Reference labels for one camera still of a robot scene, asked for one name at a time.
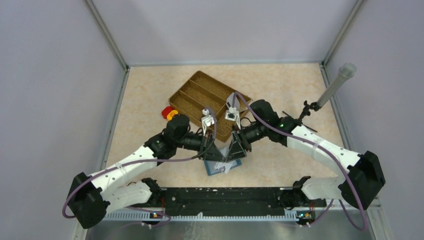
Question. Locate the grey white card stand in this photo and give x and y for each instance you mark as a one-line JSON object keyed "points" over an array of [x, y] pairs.
{"points": [[232, 101]]}

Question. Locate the woven brown divided tray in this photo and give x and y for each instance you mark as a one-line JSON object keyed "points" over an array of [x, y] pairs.
{"points": [[199, 91]]}

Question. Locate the grey striped card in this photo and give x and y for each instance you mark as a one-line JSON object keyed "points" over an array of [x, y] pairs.
{"points": [[224, 151]]}

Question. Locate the red cylinder block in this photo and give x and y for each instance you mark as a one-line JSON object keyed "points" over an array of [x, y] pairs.
{"points": [[166, 111]]}

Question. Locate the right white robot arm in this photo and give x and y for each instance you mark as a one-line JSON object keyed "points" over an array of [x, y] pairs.
{"points": [[359, 176]]}

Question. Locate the orange cylinder block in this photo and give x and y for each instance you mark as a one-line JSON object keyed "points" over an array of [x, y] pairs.
{"points": [[172, 114]]}

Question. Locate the grey microphone on tripod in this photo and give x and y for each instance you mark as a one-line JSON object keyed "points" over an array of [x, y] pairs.
{"points": [[345, 72]]}

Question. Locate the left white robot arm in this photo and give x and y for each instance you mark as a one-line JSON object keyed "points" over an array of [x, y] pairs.
{"points": [[92, 196]]}

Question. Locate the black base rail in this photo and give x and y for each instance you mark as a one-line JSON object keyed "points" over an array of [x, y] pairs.
{"points": [[231, 203]]}

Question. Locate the blue card holder wallet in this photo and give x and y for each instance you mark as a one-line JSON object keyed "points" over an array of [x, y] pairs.
{"points": [[210, 164]]}

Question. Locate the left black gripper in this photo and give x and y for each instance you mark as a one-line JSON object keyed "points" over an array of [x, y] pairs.
{"points": [[213, 154]]}

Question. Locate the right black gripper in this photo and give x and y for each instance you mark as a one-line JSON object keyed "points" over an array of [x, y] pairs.
{"points": [[238, 150]]}

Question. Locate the silver patterned card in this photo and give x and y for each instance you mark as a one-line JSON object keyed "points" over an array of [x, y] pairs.
{"points": [[223, 167]]}

